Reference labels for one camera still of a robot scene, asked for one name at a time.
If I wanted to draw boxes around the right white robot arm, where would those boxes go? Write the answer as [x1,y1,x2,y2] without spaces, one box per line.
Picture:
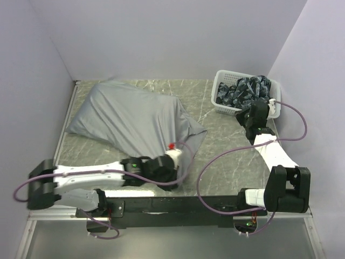
[236,99,311,215]

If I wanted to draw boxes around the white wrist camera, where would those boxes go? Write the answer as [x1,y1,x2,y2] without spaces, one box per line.
[165,143,183,169]
[268,98,277,118]

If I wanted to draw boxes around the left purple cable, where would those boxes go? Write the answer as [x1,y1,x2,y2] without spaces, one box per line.
[13,141,194,240]

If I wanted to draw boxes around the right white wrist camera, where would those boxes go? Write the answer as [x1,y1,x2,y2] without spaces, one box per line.
[268,98,277,118]

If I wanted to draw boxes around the white plastic basket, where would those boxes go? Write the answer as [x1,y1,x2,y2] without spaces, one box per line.
[211,70,281,115]

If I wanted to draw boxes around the black base bar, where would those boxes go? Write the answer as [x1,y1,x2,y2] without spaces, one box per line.
[75,195,267,238]

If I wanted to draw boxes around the dark patterned cloth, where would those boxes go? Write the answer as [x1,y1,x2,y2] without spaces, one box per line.
[216,76,272,110]

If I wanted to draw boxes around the grey pillowcase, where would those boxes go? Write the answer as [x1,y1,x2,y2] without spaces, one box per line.
[66,80,207,182]

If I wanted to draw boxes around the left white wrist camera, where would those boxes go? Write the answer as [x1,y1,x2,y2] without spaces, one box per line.
[165,143,183,169]

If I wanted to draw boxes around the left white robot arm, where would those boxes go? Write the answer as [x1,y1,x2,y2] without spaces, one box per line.
[27,152,180,217]

